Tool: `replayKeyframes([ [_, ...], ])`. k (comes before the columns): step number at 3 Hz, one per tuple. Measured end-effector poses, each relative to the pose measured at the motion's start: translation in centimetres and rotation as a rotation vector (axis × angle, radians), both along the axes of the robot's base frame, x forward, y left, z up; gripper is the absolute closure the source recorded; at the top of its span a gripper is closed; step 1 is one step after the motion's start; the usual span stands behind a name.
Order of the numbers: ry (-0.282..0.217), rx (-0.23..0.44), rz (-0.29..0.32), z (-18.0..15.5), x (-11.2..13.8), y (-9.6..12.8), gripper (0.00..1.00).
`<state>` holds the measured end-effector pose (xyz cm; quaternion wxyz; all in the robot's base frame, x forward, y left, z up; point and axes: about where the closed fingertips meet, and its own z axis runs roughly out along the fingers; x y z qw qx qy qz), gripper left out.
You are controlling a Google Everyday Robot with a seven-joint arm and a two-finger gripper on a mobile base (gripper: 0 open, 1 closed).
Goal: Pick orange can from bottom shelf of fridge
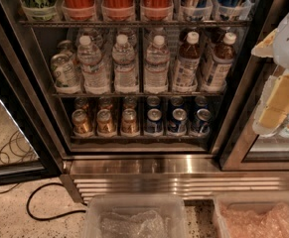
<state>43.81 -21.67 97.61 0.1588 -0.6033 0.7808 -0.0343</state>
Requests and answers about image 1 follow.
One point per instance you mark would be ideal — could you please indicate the left tea bottle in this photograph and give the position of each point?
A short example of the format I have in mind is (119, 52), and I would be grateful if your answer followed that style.
(187, 62)

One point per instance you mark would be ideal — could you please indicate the clear bin pink bubble wrap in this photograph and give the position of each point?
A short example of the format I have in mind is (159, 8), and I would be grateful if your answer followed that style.
(260, 214)

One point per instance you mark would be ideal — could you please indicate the orange can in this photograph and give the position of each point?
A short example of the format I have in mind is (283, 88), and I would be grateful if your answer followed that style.
(129, 102)
(81, 123)
(105, 103)
(129, 122)
(105, 123)
(81, 103)

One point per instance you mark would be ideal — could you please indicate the open glass fridge door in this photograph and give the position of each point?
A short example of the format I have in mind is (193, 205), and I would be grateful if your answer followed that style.
(25, 153)

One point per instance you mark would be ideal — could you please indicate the stainless steel fridge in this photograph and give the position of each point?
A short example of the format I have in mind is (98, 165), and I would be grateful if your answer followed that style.
(184, 165)

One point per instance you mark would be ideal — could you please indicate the back white green can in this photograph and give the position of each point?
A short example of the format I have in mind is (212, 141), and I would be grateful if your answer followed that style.
(66, 47)

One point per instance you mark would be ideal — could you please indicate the right tea bottle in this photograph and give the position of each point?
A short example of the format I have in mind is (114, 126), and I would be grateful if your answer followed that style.
(217, 63)

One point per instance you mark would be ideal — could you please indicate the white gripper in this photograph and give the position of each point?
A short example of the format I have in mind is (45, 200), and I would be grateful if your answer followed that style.
(274, 103)

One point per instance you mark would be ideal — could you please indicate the clear bin with bubble wrap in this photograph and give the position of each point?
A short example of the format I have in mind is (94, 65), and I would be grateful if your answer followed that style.
(135, 216)

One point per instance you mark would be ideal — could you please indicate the closed right fridge door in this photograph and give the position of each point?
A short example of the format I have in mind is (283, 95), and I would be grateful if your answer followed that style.
(243, 149)

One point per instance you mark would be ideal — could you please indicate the middle water bottle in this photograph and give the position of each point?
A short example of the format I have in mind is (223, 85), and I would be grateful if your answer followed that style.
(125, 67)

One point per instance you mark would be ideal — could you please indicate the front middle blue can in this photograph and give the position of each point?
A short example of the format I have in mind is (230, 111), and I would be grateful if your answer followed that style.
(177, 122)

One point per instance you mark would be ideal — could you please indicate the front white green can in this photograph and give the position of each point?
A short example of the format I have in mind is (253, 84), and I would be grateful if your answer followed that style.
(66, 79)

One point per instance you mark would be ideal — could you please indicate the white green can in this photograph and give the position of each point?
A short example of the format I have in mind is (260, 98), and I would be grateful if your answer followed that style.
(66, 79)
(66, 47)

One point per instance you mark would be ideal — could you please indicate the water bottle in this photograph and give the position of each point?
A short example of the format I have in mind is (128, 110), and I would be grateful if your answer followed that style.
(157, 60)
(125, 67)
(93, 66)

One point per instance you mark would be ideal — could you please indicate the tea bottle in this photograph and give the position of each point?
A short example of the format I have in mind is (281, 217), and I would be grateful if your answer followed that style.
(187, 62)
(217, 63)

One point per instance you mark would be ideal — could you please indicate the red cola can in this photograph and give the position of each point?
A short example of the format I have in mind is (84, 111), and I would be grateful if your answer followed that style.
(156, 10)
(79, 10)
(118, 10)

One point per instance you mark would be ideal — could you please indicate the left water bottle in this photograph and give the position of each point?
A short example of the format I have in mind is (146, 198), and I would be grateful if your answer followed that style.
(93, 66)

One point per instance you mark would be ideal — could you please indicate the blue can shelf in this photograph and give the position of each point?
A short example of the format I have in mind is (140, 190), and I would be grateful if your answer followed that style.
(195, 10)
(231, 10)

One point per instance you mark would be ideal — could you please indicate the left blue can top shelf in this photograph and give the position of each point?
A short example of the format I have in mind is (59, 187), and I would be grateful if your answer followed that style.
(195, 10)

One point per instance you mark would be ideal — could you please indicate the front left blue can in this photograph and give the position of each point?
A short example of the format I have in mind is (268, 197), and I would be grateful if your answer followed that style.
(154, 121)

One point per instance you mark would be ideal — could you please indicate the left red cola can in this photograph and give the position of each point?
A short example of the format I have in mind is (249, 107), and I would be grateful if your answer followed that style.
(79, 10)

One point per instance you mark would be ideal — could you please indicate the back left blue can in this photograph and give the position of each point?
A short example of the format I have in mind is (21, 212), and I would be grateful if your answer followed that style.
(153, 102)

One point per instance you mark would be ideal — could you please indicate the middle red cola can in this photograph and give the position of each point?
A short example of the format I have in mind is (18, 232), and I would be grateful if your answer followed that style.
(118, 10)

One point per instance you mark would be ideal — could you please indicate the back middle blue can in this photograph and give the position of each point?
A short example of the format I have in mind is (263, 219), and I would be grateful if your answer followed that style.
(176, 102)

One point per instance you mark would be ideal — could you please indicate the right blue can top shelf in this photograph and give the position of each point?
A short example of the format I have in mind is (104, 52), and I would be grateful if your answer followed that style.
(231, 10)

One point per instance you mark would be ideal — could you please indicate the front right blue can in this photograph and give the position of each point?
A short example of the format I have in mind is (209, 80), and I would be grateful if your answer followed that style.
(201, 122)

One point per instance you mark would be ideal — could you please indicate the right water bottle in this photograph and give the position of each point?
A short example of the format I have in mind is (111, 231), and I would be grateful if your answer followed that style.
(157, 60)

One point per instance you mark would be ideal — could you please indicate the back right blue can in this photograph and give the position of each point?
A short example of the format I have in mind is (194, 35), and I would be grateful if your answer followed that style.
(200, 102)

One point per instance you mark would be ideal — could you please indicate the right red cola can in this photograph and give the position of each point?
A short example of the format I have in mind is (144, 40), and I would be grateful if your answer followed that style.
(156, 10)

